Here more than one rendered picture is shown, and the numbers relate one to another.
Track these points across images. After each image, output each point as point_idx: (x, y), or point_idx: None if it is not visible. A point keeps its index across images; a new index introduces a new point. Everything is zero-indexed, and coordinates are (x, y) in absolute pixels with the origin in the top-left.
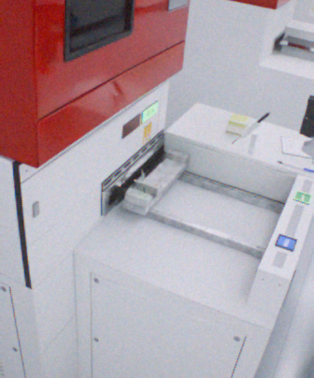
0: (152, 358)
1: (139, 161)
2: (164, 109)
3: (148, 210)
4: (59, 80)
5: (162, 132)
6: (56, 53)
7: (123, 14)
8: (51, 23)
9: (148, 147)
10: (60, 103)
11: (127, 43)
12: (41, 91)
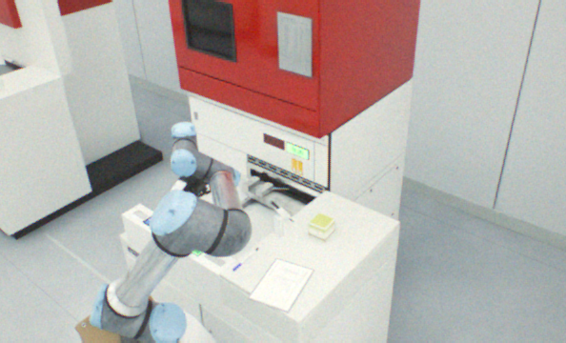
0: None
1: (284, 178)
2: (322, 169)
3: (245, 193)
4: (186, 55)
5: (321, 187)
6: (182, 41)
7: (230, 46)
8: (178, 25)
9: (299, 180)
10: (188, 67)
11: (233, 67)
12: (177, 53)
